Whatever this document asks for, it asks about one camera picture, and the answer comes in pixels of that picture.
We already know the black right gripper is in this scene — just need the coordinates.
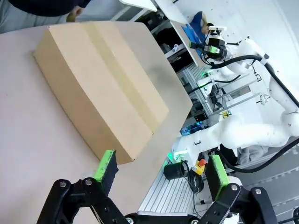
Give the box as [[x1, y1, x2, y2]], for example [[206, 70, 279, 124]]
[[188, 36, 227, 63]]

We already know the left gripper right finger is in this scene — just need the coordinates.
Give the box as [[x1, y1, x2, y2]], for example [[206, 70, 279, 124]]
[[198, 154, 278, 224]]

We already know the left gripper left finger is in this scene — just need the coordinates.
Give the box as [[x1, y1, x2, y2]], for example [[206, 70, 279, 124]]
[[36, 149, 127, 224]]

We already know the brown cardboard shipping box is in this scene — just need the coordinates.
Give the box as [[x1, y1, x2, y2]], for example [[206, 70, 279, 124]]
[[32, 21, 170, 165]]

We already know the person's right hand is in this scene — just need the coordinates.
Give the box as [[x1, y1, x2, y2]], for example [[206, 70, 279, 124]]
[[66, 5, 84, 23]]

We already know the person in blue shirt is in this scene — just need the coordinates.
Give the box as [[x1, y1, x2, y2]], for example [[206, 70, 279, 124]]
[[182, 11, 214, 45]]

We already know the white rounded desk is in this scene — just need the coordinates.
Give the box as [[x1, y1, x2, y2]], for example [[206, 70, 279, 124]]
[[153, 0, 205, 68]]

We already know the yellow red emergency stop button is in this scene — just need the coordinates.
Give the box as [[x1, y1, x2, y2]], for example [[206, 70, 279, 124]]
[[194, 159, 208, 175]]

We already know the black cylindrical cup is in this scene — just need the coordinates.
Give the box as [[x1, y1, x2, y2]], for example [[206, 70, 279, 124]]
[[163, 160, 189, 181]]

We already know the person in navy sweatshirt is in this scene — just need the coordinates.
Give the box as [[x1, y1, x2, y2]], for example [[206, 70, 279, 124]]
[[0, 0, 93, 35]]

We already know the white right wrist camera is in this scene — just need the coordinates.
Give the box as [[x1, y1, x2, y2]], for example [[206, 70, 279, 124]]
[[208, 26, 227, 36]]

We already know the aluminium frame rack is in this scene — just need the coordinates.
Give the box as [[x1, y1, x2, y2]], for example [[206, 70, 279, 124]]
[[182, 63, 264, 122]]

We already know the black cable bundle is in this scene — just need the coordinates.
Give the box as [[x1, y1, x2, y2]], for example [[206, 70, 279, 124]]
[[186, 168, 206, 194]]

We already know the ribbed aluminium base plate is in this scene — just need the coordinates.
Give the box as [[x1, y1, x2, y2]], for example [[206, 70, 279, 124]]
[[137, 161, 211, 217]]

